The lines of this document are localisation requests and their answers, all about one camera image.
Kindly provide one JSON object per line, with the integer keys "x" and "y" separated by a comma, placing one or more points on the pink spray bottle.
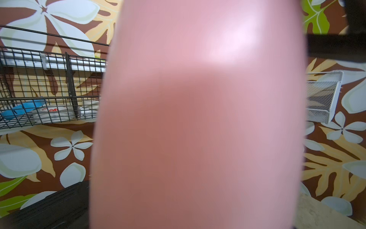
{"x": 202, "y": 117}

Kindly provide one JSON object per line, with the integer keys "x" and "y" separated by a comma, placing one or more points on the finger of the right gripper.
{"x": 349, "y": 47}

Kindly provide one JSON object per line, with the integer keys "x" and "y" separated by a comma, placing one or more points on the black wire wall basket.
{"x": 64, "y": 80}

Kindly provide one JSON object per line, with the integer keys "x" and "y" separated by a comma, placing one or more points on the blue round item in basket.
{"x": 22, "y": 109}

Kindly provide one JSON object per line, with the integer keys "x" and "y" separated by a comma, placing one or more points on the white wire basket right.
{"x": 323, "y": 89}

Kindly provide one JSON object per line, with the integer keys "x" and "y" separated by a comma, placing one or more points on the black plastic case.
{"x": 64, "y": 209}

